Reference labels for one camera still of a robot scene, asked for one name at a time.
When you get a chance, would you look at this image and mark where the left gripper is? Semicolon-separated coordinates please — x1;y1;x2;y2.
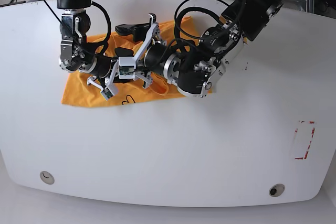
114;13;166;88

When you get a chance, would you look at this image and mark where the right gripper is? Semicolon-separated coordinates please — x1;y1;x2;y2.
87;61;119;93

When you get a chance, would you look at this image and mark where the orange t-shirt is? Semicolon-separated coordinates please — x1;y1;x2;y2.
60;16;249;107

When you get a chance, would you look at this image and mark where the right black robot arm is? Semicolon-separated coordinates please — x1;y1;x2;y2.
57;0;118;100

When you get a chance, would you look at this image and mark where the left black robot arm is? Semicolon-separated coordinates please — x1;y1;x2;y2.
115;0;283;98

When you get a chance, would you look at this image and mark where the left table grommet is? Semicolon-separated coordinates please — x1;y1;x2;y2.
40;171;55;185

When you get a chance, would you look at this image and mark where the table grommet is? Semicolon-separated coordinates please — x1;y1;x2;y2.
40;171;55;185
269;184;285;197

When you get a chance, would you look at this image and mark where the red tape rectangle marking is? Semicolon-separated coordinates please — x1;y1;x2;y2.
291;121;316;160

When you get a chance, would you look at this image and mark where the right table grommet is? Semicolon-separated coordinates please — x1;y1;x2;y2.
269;184;285;197

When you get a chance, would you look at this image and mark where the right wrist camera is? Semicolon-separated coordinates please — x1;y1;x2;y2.
100;87;118;101

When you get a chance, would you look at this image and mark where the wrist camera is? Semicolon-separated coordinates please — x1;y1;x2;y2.
100;87;118;101
118;57;137;80

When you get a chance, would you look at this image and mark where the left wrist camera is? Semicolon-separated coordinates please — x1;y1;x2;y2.
118;57;137;80

